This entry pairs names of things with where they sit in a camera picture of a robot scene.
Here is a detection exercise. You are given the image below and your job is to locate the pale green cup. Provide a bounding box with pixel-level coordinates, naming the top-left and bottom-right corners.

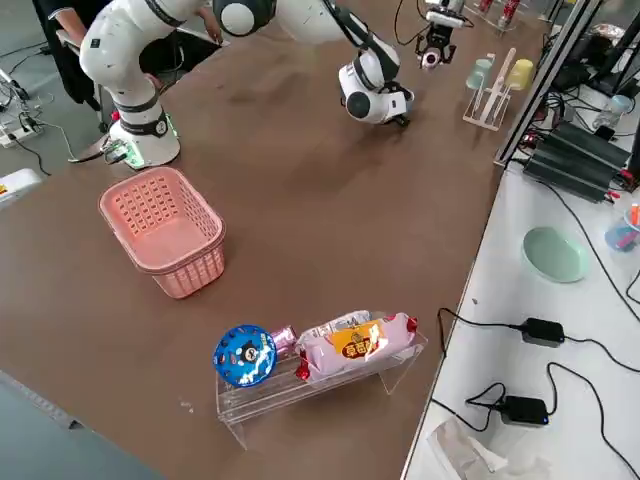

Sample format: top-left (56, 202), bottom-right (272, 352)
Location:
top-left (465, 57), bottom-right (497, 92)

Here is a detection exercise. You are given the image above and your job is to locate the yellow cup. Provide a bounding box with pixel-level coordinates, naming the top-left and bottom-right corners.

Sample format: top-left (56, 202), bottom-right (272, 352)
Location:
top-left (504, 58), bottom-right (536, 93)

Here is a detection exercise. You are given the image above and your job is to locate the clear acrylic bottle shelf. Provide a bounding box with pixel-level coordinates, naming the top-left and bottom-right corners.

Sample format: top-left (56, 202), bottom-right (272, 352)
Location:
top-left (462, 0), bottom-right (549, 34)

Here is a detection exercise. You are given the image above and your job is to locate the clear plastic bottle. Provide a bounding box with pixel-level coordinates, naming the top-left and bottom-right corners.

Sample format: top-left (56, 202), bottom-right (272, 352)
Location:
top-left (591, 93), bottom-right (637, 132)

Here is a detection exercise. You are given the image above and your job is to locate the clear pen cup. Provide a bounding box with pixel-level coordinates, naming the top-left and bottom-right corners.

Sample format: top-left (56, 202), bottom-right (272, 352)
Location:
top-left (603, 202), bottom-right (640, 254)

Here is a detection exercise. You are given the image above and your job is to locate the wooden rolling pin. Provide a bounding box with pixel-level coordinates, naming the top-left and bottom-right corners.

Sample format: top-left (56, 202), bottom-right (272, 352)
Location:
top-left (491, 46), bottom-right (518, 119)

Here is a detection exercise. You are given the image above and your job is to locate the black power supply unit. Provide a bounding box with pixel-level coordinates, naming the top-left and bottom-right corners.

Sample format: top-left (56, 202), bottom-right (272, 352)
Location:
top-left (521, 148), bottom-right (620, 204)
top-left (536, 119), bottom-right (632, 172)

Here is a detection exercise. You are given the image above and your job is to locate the pale green bowl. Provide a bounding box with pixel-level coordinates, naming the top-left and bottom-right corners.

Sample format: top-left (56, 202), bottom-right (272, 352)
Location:
top-left (522, 225), bottom-right (592, 285)

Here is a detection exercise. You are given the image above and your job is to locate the pink snack packet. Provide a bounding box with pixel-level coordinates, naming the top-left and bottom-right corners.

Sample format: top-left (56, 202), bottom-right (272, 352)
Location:
top-left (294, 311), bottom-right (419, 384)

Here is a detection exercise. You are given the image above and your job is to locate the purple snack packet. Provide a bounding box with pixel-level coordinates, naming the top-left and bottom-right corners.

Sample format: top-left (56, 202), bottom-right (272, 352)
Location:
top-left (269, 324), bottom-right (300, 359)

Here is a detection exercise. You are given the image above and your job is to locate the black power adapter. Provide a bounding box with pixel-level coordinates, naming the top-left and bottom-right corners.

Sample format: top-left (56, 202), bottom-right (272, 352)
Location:
top-left (519, 316), bottom-right (567, 349)
top-left (499, 394), bottom-right (552, 429)

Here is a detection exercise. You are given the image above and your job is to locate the pink plastic basket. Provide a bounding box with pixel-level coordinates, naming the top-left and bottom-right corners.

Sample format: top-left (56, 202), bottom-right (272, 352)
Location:
top-left (98, 166), bottom-right (227, 301)

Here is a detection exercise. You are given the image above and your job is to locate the blue round snack tub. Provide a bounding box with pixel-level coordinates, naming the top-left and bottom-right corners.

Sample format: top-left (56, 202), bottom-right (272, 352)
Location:
top-left (213, 324), bottom-right (279, 390)

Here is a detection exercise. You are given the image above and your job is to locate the clear acrylic snack shelf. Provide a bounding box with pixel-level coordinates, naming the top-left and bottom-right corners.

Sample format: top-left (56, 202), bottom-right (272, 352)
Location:
top-left (214, 327), bottom-right (430, 451)

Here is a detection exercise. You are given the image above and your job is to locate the crumpled clear plastic bag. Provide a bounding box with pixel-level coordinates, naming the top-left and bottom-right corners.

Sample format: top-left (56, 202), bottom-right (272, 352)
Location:
top-left (426, 416), bottom-right (552, 480)

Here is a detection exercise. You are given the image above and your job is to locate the person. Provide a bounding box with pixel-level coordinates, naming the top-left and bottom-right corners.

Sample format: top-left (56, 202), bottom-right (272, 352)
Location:
top-left (32, 0), bottom-right (225, 107)

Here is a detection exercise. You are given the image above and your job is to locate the white power strip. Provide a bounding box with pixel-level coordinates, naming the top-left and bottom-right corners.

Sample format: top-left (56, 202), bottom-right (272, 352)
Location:
top-left (0, 122), bottom-right (44, 150)

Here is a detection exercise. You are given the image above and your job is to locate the white control box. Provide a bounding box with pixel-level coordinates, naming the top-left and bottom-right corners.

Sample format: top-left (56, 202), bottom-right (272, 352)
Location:
top-left (0, 168), bottom-right (44, 210)

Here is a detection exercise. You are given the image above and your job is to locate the white wire cup rack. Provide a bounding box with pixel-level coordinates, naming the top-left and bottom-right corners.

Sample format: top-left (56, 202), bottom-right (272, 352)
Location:
top-left (462, 47), bottom-right (517, 133)

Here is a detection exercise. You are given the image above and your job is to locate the black adapter cable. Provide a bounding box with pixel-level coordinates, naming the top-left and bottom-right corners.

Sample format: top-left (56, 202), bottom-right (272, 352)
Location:
top-left (437, 306), bottom-right (640, 374)
top-left (431, 361), bottom-right (640, 467)

